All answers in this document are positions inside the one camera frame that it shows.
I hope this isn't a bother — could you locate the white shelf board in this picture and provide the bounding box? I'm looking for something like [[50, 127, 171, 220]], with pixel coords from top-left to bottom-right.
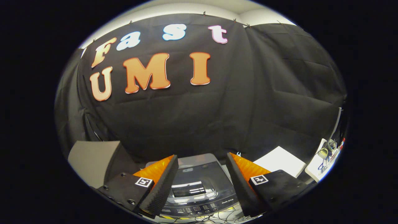
[[305, 138, 345, 182]]

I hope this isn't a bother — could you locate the yellow and grey device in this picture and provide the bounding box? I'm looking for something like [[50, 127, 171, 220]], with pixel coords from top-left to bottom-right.
[[317, 139, 338, 160]]

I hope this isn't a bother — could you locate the grey washing machine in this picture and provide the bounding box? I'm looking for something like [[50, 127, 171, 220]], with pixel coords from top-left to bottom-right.
[[146, 153, 246, 223]]

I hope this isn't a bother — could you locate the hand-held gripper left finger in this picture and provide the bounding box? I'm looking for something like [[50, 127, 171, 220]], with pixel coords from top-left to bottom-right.
[[98, 155, 179, 218]]

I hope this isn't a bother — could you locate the grey side table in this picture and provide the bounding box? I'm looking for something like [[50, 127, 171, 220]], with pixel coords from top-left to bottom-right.
[[68, 141, 137, 189]]

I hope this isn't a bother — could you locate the grey hanging cable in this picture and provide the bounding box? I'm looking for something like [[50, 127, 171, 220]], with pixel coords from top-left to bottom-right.
[[330, 107, 342, 143]]

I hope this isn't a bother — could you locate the dark glass washing machine lid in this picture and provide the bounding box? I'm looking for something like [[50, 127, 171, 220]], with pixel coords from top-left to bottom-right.
[[146, 153, 238, 206]]

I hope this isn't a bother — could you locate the white flat box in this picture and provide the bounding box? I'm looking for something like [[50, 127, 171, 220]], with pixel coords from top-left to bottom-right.
[[252, 146, 307, 178]]

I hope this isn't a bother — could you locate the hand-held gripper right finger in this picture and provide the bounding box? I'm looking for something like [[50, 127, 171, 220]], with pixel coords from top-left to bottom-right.
[[226, 152, 308, 217]]

